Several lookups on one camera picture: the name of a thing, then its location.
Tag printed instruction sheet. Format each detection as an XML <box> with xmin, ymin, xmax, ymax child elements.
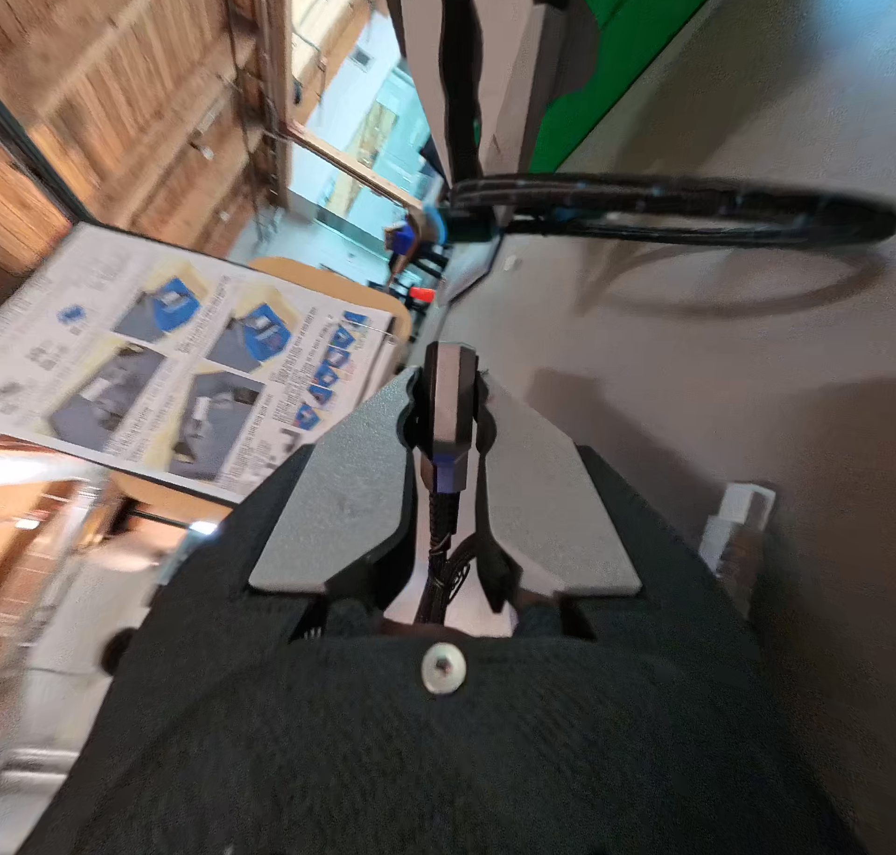
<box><xmin>0</xmin><ymin>222</ymin><xmax>398</xmax><ymax>507</ymax></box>

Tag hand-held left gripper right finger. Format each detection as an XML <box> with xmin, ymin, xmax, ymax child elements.
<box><xmin>476</xmin><ymin>372</ymin><xmax>643</xmax><ymax>614</ymax></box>

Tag braided usb cable green plugs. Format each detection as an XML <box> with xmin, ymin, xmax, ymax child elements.
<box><xmin>412</xmin><ymin>173</ymin><xmax>896</xmax><ymax>249</ymax></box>

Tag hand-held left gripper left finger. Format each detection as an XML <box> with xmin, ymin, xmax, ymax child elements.
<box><xmin>248</xmin><ymin>367</ymin><xmax>421</xmax><ymax>604</ymax></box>

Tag green plastic bin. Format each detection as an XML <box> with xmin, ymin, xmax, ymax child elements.
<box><xmin>528</xmin><ymin>0</ymin><xmax>744</xmax><ymax>175</ymax></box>

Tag silver foil pouch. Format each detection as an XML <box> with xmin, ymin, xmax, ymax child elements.
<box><xmin>437</xmin><ymin>236</ymin><xmax>502</xmax><ymax>308</ymax></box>

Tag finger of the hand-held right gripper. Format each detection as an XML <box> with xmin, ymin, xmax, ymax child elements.
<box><xmin>469</xmin><ymin>0</ymin><xmax>569</xmax><ymax>229</ymax></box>
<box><xmin>393</xmin><ymin>0</ymin><xmax>463</xmax><ymax>188</ymax></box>

